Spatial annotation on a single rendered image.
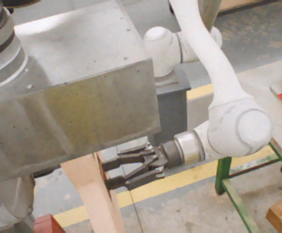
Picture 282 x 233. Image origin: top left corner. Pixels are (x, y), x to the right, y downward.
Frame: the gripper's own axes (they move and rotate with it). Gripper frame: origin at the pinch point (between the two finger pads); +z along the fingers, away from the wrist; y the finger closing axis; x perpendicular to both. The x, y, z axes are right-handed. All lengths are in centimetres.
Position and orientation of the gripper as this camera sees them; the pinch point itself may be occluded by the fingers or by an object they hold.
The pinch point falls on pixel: (105, 175)
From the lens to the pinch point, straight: 79.7
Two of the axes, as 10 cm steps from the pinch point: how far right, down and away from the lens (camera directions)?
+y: -2.3, -4.6, 8.6
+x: -2.2, -8.3, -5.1
